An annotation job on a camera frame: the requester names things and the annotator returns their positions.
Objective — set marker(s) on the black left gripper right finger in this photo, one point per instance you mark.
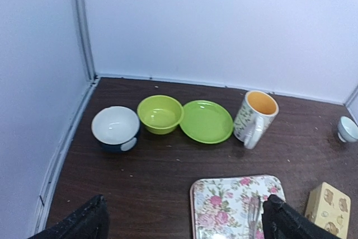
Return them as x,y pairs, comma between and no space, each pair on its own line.
280,220

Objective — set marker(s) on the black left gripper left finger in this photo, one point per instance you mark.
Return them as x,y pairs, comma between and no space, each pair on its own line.
91,220

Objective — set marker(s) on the metal tongs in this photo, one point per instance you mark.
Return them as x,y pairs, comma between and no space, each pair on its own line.
254,213

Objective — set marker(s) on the beige bear tin box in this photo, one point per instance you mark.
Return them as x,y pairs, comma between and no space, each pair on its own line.
314,200

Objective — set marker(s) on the beige bear tin lid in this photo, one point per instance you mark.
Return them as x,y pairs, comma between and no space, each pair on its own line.
334,211

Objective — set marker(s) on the floral rectangular tray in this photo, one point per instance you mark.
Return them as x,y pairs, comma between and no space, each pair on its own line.
219,206

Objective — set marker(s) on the white black bowl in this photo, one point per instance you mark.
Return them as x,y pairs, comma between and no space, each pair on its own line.
116,129

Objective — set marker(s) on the pale blue ceramic bowl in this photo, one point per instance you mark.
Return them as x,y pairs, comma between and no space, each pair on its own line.
347,130

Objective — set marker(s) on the white mug orange inside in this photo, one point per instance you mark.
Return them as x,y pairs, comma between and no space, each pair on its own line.
256,113

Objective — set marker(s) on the green plastic plate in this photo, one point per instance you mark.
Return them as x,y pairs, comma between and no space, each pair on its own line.
206,122

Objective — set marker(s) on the green plastic bowl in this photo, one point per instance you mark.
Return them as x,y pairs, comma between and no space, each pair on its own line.
160,114

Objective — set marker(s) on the right aluminium frame post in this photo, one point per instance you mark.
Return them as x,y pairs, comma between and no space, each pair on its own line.
351,97

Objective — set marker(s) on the aluminium frame post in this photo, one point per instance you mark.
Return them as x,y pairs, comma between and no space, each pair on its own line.
351,97
84,39

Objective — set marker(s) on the left aluminium frame post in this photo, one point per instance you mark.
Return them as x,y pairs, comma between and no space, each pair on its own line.
84,39

